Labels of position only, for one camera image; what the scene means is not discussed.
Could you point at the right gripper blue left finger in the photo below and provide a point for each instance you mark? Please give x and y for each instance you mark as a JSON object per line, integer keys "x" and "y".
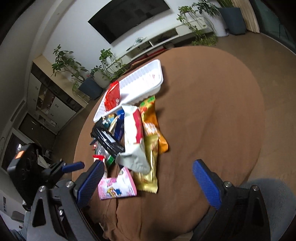
{"x": 88, "y": 182}

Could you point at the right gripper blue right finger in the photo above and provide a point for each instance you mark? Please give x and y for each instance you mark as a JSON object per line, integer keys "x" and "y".
{"x": 209, "y": 182}

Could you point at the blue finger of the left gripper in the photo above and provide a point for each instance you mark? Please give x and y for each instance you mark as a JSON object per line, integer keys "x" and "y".
{"x": 69, "y": 168}

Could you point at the green-edged seeds bag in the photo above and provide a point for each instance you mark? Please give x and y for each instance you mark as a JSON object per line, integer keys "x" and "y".
{"x": 99, "y": 150}

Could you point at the black snack bag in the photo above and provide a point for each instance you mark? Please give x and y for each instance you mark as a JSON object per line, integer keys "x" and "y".
{"x": 106, "y": 139}

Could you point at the pink cartoon snack packet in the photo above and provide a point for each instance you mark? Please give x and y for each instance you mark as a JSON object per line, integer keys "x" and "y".
{"x": 119, "y": 187}

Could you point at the light blue panda snack bag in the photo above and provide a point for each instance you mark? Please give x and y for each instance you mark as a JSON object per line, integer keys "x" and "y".
{"x": 110, "y": 122}

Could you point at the blue biscuit packet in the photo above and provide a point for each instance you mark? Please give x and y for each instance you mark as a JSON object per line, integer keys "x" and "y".
{"x": 119, "y": 127}

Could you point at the white red grey snack bag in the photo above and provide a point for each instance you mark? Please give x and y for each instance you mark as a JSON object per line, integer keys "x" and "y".
{"x": 134, "y": 157}

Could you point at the orange snack bar packet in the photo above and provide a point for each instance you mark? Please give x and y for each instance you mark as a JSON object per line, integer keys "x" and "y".
{"x": 150, "y": 122}

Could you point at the grey chair seat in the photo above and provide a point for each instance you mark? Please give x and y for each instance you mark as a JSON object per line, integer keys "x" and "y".
{"x": 279, "y": 202}

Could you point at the wooden display cabinet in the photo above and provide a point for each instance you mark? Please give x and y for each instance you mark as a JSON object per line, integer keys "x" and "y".
{"x": 51, "y": 99}

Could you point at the left plant in white pot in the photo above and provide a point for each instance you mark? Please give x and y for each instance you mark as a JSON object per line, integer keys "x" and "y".
{"x": 110, "y": 69}

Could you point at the plant in white pot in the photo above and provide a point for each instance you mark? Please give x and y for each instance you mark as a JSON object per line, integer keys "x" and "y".
{"x": 207, "y": 10}
{"x": 110, "y": 69}

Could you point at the left plant in blue pot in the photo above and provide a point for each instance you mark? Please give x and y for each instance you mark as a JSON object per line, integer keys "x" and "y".
{"x": 84, "y": 86}

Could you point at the white plastic tray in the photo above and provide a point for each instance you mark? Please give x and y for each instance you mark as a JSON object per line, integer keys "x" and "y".
{"x": 139, "y": 85}

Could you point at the white tv console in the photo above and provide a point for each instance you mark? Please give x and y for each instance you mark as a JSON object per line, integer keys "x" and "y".
{"x": 172, "y": 33}

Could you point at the beige curtain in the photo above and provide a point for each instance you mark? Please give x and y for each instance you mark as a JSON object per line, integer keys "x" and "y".
{"x": 248, "y": 14}

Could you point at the tall plant in blue pot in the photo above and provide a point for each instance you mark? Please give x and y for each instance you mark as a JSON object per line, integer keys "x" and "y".
{"x": 232, "y": 17}

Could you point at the wall-mounted black television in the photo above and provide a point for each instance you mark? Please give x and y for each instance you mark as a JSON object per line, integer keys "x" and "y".
{"x": 119, "y": 16}

